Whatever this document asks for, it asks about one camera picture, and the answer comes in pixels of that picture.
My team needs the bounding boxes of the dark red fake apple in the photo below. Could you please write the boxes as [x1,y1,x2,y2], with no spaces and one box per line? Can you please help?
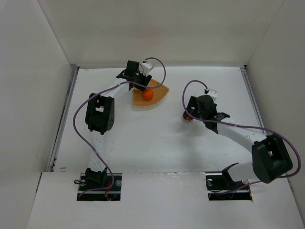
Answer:
[183,112,192,121]

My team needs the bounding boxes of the orange fake fruit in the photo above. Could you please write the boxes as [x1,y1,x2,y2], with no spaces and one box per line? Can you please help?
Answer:
[142,88,154,101]

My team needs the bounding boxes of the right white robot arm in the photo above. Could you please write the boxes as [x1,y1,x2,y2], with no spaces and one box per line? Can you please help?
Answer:
[184,95,293,184]

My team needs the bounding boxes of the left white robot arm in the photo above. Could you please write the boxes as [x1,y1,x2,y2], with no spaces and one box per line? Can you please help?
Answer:
[85,60,153,183]

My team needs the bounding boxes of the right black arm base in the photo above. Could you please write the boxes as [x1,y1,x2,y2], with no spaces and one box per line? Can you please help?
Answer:
[205,163,246,192]

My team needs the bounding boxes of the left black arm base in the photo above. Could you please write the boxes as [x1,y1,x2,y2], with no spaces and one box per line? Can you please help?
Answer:
[74,168,122,191]

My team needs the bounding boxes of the woven orange fruit bowl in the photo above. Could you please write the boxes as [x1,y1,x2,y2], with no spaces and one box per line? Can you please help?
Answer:
[133,84,169,108]

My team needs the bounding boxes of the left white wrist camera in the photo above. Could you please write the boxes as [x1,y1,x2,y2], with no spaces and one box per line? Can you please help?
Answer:
[139,61,154,76]

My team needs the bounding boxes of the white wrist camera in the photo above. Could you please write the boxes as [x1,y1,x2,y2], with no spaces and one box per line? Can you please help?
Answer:
[204,89,217,102]
[139,61,154,76]

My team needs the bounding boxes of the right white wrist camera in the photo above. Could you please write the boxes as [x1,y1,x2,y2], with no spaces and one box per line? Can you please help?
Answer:
[204,89,217,102]

